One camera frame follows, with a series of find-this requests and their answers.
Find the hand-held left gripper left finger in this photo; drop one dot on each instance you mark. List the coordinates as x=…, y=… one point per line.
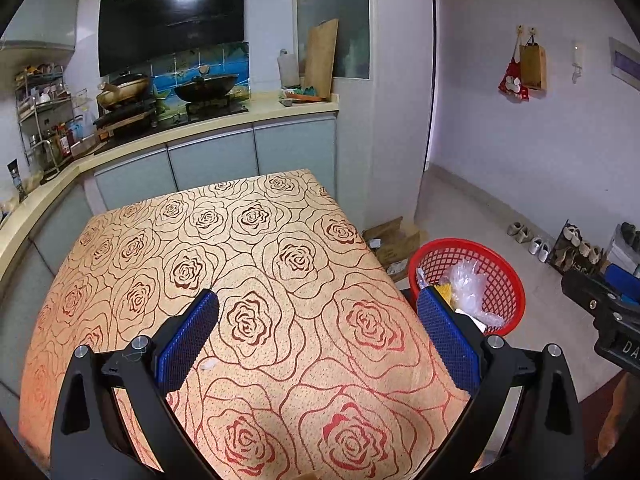
x=187, y=340

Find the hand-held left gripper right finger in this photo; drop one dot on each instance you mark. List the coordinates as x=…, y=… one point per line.
x=445, y=335

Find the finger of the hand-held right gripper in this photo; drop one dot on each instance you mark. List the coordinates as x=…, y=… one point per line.
x=587, y=290

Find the yellow foam net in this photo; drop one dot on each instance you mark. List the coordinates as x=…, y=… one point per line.
x=445, y=292

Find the clear plastic bag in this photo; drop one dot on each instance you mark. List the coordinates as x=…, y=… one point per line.
x=470, y=285

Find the red plastic basket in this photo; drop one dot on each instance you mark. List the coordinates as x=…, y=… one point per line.
x=520, y=300

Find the person's right forearm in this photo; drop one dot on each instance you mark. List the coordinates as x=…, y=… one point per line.
x=622, y=420

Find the blue box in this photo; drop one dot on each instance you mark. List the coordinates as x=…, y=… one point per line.
x=622, y=282

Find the dark shoe rack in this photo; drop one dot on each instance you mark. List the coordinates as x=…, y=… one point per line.
x=555, y=260

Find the group of assorted shoes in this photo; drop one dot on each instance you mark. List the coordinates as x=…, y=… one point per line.
x=575, y=247

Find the white storage box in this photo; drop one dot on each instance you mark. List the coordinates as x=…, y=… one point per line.
x=620, y=255

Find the white shoe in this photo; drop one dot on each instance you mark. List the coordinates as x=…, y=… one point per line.
x=545, y=252
x=535, y=246

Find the beige shoe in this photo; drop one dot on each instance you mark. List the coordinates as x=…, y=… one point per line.
x=515, y=229
x=524, y=235

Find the cardboard box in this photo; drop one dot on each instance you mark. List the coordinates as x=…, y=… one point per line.
x=395, y=245

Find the rose-patterned tablecloth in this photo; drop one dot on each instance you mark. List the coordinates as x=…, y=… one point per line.
x=280, y=220

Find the red hanging bag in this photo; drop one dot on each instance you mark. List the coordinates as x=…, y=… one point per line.
x=512, y=80

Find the black cooktop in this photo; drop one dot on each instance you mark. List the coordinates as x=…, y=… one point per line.
x=175, y=115

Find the brown paper bag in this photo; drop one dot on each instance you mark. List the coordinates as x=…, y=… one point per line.
x=532, y=65

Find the red sauce bottle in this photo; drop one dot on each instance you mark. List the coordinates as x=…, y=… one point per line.
x=65, y=142

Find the dark seasoning packet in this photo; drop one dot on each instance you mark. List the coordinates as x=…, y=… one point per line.
x=16, y=180

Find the black wok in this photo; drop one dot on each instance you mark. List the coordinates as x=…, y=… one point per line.
x=205, y=87

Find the golden frying pan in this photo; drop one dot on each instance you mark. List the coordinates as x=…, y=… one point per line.
x=122, y=90

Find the orange and green utensil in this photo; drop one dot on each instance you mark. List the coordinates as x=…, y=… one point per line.
x=300, y=95

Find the dark brown door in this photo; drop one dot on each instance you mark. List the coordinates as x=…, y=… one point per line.
x=431, y=60

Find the metal spice rack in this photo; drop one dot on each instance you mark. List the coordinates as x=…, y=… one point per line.
x=45, y=95

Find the white plastic jug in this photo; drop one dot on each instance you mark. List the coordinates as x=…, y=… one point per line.
x=288, y=70

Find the wooden cutting board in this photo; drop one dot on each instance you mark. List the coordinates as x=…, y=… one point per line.
x=320, y=55

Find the black range hood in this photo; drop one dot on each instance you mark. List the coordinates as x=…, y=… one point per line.
x=170, y=15

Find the frosted glass window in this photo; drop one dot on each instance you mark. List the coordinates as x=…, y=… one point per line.
x=350, y=10

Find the framed wall picture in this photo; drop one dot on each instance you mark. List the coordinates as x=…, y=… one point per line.
x=625, y=62

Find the grey wall cabinet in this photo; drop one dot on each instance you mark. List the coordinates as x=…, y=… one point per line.
x=40, y=10

